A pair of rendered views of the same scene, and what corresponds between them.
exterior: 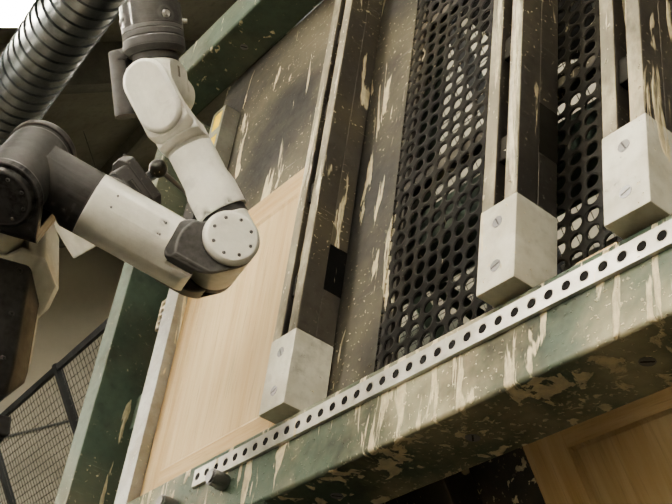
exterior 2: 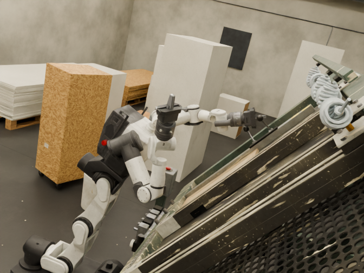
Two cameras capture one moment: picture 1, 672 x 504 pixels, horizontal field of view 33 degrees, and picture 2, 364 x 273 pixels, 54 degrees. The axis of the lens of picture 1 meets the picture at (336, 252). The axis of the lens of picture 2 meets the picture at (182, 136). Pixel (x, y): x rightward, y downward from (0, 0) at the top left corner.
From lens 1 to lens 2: 1.91 m
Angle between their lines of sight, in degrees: 66
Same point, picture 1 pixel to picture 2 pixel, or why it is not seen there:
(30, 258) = not seen: hidden behind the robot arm
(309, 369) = (168, 227)
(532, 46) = (190, 238)
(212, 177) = (152, 176)
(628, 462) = not seen: outside the picture
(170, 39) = (159, 137)
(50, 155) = (123, 146)
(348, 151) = (235, 183)
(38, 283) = not seen: hidden behind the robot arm
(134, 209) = (131, 171)
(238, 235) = (143, 196)
